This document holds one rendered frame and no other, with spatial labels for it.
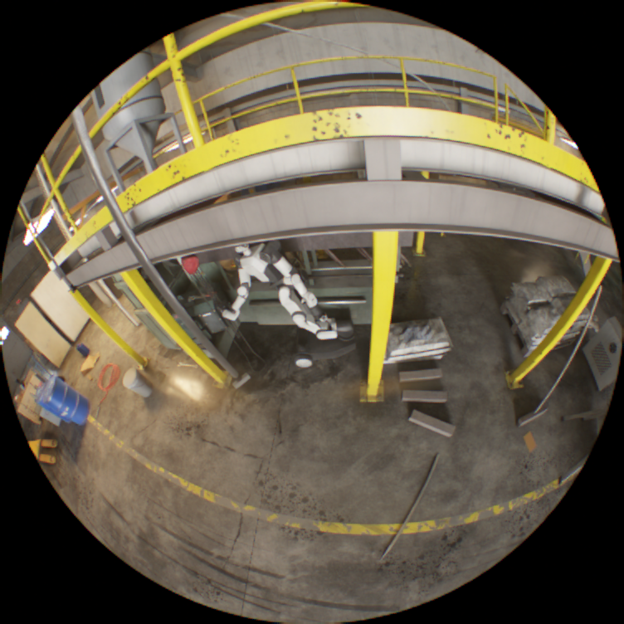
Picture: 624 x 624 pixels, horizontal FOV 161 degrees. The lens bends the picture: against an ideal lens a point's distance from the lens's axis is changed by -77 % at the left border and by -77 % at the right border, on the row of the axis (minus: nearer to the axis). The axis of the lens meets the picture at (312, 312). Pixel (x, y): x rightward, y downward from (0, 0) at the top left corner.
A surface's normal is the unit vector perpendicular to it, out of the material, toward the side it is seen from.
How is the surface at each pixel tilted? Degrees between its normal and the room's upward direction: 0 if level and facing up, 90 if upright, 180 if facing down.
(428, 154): 90
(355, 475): 0
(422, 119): 90
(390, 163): 90
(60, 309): 90
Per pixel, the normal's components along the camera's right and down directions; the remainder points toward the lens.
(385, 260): -0.14, 0.74
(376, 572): -0.18, -0.67
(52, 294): 0.97, -0.02
